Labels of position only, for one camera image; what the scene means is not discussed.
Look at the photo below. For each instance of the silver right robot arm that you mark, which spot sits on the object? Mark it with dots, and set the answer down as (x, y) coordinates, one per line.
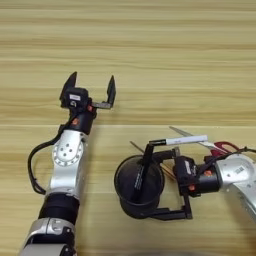
(238, 173)

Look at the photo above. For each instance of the white marker with black cap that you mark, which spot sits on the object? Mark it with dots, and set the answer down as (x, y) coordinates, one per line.
(186, 140)

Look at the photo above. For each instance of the black mesh pen cup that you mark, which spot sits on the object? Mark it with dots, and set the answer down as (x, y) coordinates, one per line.
(140, 208)

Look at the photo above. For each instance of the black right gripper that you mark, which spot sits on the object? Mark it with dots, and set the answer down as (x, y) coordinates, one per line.
(208, 181)

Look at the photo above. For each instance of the right gripper small black box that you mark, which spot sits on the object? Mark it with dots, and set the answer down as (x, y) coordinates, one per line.
(186, 170)

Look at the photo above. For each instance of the gripper small black box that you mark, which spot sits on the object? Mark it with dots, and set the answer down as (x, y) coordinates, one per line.
(186, 170)
(76, 96)

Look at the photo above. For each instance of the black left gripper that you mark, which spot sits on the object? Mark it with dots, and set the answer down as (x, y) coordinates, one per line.
(83, 121)

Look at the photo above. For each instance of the left gripper small black box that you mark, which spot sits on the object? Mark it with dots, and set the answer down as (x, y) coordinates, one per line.
(76, 96)

